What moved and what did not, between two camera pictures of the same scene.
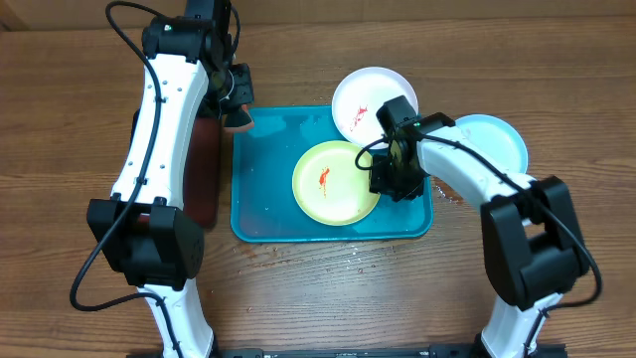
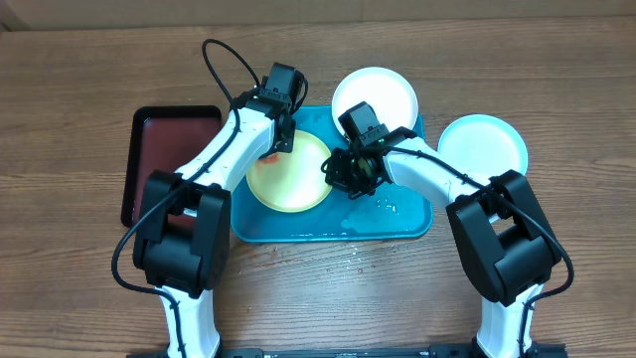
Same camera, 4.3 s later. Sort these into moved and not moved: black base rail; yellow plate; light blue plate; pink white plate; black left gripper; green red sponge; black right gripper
Moved: black right gripper; green red sponge; yellow plate; black left gripper
Not moved: black base rail; light blue plate; pink white plate
